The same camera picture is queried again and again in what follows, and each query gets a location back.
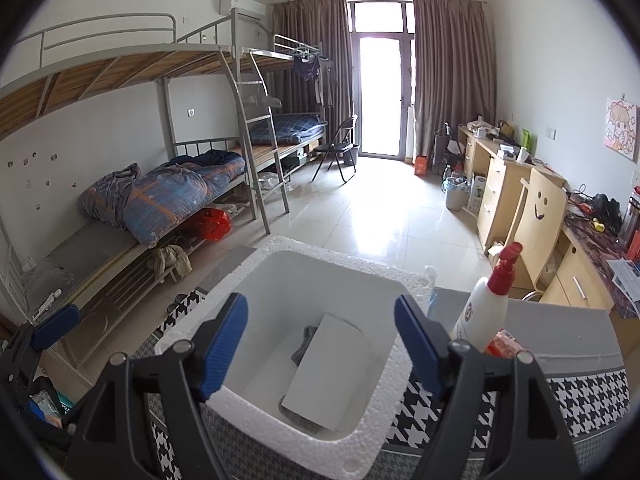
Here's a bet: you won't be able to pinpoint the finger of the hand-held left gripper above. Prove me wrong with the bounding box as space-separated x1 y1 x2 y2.
0 304 82 411

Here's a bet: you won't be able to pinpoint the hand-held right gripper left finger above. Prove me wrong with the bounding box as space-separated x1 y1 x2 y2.
65 292 249 480

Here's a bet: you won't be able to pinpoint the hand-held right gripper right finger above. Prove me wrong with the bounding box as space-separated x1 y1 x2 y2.
393 294 583 480

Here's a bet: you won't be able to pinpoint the white foam box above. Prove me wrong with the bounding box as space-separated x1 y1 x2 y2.
154 235 437 480

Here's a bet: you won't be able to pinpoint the clear spray bottle blue liquid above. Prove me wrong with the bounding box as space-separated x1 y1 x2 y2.
421 266 440 311

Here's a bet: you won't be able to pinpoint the white pump bottle red cap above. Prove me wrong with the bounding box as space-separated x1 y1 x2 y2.
448 241 523 356

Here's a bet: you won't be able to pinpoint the grey bed mat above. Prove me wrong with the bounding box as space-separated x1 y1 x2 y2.
42 220 146 301

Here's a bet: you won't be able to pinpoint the red snack packet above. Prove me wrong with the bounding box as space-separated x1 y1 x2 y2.
482 329 521 359

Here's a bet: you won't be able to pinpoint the white foam sheet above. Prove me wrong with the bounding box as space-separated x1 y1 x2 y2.
280 314 376 433

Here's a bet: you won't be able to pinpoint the beige cloth bundle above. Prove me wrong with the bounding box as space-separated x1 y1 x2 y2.
147 245 192 278

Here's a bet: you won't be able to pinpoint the red plastic bag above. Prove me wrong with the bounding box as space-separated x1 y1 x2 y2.
192 208 232 243

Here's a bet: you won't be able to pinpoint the metal bucket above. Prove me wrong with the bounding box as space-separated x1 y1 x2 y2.
445 177 471 211

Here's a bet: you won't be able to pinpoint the white carton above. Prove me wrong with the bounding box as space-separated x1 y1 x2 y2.
467 175 488 216

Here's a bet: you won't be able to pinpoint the blue plaid quilt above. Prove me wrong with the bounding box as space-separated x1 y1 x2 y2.
77 150 247 247

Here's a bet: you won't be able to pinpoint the houndstooth tablecloth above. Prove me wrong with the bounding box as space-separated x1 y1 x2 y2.
135 245 636 480

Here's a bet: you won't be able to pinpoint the light wooden desk with drawers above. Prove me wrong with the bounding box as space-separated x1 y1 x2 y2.
457 125 566 256

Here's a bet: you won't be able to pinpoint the wooden chair with smiley face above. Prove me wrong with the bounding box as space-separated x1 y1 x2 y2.
502 167 568 291

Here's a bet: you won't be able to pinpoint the black folding chair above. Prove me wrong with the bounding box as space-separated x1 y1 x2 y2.
312 115 359 183

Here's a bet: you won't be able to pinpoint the printed paper sheets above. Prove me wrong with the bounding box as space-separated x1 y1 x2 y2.
607 257 640 291

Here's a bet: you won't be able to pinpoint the blue plaid mattress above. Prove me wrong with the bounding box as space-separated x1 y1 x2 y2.
248 112 326 146

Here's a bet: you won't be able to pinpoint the black headphones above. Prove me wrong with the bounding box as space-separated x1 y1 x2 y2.
592 194 623 233

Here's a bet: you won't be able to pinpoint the tall clear bottle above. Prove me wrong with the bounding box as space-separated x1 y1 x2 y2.
622 185 640 248

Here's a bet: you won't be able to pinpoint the glass balcony door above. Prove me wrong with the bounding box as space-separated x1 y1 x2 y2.
347 2 416 158

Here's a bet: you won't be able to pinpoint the grey metal bunk bed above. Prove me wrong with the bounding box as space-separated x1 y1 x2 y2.
0 12 273 331
240 35 331 216

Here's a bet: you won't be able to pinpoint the brown curtain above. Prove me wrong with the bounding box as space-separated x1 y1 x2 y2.
412 0 496 161
272 0 353 126

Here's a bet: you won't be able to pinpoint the hanging dark clothes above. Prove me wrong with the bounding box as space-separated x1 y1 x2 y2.
291 52 335 108

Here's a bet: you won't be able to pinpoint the white air conditioner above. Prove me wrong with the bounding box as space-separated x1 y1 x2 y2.
218 0 267 22

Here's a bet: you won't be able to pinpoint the pink wall poster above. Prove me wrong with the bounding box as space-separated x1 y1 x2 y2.
604 96 638 153

